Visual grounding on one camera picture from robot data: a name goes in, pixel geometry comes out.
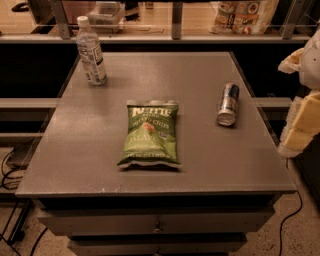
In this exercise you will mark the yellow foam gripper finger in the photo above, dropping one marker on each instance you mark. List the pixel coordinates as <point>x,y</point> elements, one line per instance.
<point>302,125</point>
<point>291,63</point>

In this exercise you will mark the clear plastic water bottle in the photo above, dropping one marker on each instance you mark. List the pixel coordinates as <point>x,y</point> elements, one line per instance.
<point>90,52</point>

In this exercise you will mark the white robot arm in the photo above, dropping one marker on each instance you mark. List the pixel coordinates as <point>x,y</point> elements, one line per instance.
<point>309,71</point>

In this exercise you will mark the colourful snack bag on shelf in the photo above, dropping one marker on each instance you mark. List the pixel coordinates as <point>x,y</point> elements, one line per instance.
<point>248,17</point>

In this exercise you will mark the blue silver drink can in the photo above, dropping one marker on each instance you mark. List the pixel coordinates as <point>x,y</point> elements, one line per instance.
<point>228,106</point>

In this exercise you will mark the green kettle chips bag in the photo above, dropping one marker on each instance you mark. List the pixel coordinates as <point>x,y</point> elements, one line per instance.
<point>151,136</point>

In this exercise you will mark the grey cabinet drawer unit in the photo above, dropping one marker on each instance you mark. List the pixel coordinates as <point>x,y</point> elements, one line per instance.
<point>161,231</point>

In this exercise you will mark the clear plastic container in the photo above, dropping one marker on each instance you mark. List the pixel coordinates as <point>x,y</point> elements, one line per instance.
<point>106,17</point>

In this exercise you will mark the metal shelf rail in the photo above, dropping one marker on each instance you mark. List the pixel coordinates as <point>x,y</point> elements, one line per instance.
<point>156,39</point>

